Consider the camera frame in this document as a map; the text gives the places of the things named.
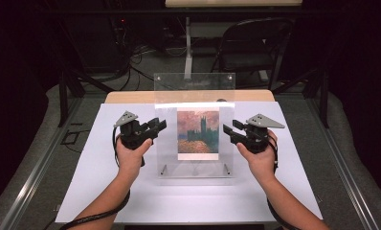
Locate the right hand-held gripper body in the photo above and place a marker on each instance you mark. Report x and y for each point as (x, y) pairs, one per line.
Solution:
(258, 131)

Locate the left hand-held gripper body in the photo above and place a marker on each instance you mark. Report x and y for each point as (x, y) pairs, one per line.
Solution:
(132, 132)

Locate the clear acrylic photo frame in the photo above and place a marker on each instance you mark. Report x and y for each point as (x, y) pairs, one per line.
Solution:
(166, 140)

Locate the painting print photo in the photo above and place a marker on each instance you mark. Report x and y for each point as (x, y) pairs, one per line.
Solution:
(198, 134)

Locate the person's left hand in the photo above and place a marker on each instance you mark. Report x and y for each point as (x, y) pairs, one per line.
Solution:
(131, 159)

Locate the person's right hand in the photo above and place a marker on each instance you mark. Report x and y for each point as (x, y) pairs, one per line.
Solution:
(262, 161)

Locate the dark round table grommet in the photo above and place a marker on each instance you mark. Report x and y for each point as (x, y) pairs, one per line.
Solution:
(221, 100)

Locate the wooden table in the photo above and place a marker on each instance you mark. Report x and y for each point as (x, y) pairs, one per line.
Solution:
(131, 96)

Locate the white board mat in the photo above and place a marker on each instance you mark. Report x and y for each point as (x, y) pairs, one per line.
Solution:
(93, 179)

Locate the black metal stand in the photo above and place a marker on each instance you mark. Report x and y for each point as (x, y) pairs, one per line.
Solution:
(63, 92)
(323, 96)

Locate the black folding chair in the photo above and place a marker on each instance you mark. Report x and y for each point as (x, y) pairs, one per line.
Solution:
(252, 48)

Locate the white desk leg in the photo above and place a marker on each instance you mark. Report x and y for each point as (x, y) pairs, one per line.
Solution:
(188, 48)

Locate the light desk top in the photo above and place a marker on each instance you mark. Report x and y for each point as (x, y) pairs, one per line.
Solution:
(233, 3)

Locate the aluminium rail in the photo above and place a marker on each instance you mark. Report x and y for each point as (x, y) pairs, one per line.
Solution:
(35, 172)
(345, 172)

